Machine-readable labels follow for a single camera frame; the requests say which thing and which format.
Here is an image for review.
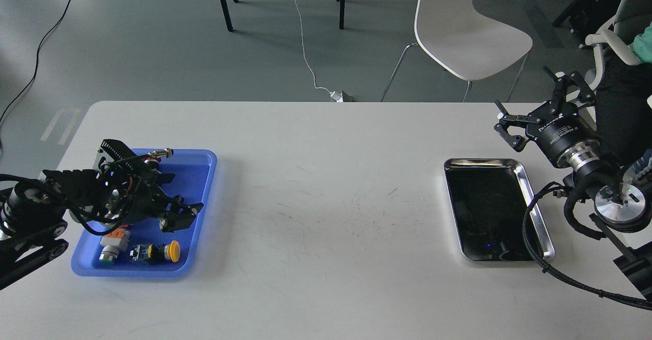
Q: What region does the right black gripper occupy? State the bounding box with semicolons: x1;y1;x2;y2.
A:
494;66;602;169

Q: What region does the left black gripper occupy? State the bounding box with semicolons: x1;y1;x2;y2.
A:
96;139;204;232

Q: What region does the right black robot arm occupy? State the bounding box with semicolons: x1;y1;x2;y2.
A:
494;71;650;310

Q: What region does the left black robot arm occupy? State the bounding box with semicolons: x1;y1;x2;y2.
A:
2;139;216;288

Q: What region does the blue plastic tray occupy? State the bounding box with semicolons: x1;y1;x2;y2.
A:
70;149;218;279

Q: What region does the yellow mushroom push button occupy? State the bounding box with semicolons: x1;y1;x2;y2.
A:
129;240;181;265

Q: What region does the seated person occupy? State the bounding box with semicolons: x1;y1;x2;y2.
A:
595;27;651;184

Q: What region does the shiny metal tray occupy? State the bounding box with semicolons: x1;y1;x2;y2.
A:
443;158;556;263

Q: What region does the white plastic chair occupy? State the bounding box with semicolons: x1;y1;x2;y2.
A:
380;0;534;102

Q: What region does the grey office chair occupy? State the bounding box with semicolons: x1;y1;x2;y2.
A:
585;0;651;92

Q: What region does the orange white green switch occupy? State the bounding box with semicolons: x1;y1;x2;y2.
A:
99;228;131;264

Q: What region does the white cable with plug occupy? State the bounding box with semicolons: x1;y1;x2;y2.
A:
286;0;354;103

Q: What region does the black floor cable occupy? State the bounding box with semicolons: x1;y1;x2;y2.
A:
0;0;245;147

